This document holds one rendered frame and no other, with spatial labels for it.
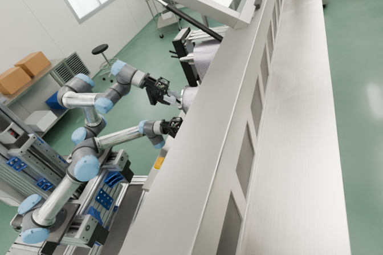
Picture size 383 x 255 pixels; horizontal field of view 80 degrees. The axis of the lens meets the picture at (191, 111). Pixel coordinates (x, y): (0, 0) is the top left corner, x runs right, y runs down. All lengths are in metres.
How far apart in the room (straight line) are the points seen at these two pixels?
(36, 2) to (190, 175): 4.79
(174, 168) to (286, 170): 0.29
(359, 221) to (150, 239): 1.91
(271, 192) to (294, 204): 0.05
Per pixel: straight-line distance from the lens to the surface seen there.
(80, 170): 1.25
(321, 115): 0.65
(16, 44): 4.63
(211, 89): 0.42
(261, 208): 0.50
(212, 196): 0.29
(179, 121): 1.17
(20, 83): 3.98
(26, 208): 1.56
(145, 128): 1.28
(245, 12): 0.64
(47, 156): 1.71
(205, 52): 1.16
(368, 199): 2.20
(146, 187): 1.33
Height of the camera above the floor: 1.89
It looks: 38 degrees down
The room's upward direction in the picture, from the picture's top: 23 degrees counter-clockwise
